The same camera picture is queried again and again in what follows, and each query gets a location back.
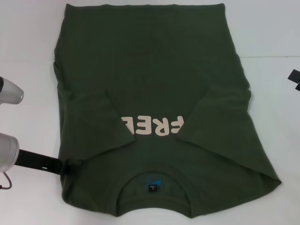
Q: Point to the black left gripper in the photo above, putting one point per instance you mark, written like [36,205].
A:
[35,160]

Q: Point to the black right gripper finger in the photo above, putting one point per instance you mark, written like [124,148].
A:
[298,87]
[294,75]

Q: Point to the dark green FREE! t-shirt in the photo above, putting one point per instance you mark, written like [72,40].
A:
[152,70]

